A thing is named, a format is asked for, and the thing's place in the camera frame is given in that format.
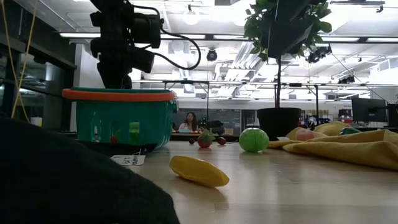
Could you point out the teal plastic basket orange rim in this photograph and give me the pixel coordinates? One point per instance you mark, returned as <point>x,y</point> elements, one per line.
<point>124,109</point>

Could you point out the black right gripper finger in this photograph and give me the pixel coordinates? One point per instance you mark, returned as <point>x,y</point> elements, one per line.
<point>287,42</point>

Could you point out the dark toy blackberry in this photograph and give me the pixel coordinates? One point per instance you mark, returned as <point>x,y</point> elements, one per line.
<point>191,141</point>

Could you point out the black cloth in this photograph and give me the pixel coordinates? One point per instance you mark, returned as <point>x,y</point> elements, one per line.
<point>62,186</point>

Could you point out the light green ridged toy fruit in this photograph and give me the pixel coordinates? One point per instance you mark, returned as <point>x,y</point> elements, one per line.
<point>134,132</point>

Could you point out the black background equipment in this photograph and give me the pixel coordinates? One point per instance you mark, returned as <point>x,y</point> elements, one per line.
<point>216,127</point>

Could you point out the black aluminium table frame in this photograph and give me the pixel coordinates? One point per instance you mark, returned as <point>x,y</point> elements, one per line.
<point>231,137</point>

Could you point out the ceiling light strip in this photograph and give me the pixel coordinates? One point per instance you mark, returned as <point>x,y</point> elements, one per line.
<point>340,39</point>
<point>228,37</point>
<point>77,35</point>
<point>382,40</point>
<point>186,36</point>

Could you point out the yellow cloth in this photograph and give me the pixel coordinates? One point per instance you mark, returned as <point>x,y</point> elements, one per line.
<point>342,149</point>

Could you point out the black ceiling spotlight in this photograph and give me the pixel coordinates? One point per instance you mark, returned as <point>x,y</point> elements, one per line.
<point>211,55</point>
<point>346,80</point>
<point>317,55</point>

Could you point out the large potted leafy plant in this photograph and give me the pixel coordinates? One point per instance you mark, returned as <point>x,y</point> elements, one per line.
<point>278,124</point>

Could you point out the dark green toy bell pepper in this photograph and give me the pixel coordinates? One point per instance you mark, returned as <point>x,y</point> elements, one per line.
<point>349,131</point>

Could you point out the round pendant lamp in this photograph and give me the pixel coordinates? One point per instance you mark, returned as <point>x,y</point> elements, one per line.
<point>191,16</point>

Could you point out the yellow toy banana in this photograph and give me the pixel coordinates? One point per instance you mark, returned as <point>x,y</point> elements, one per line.
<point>199,171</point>

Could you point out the person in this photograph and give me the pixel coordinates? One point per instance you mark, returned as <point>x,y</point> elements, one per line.
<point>189,123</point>

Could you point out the pink toy peach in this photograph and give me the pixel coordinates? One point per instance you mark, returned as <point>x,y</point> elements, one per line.
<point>304,134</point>

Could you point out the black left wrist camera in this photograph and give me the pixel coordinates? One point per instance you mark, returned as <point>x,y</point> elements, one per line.
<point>143,60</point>

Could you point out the round green toy cabbage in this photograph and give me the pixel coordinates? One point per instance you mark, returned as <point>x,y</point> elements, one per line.
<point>253,140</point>

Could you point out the white handwritten paper tag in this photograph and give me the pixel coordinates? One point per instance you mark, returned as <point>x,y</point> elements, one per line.
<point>127,160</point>

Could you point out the black computer monitor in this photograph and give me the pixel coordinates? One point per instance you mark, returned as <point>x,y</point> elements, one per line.
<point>368,109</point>
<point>393,115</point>

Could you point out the white cup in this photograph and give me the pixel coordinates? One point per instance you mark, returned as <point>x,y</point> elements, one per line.
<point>36,121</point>

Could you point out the red toy strawberry green leaves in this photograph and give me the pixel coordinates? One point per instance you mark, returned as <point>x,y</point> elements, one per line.
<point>204,142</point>

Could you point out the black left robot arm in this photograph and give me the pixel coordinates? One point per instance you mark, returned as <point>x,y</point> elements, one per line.
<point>115,18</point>

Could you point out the white blank fabric label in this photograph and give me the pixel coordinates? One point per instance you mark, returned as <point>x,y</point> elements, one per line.
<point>283,138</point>

